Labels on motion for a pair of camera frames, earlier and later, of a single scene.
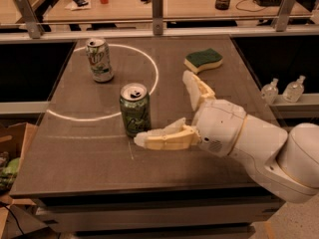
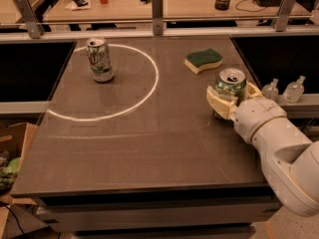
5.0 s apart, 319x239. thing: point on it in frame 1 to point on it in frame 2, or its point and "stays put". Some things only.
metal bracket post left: x=24 y=6 stays put
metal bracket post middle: x=158 y=12 stays put
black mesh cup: x=222 y=1 stays put
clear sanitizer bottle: x=269 y=92 stays put
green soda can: x=135 y=105 to x=232 y=82
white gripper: x=219 y=124 to x=257 y=116
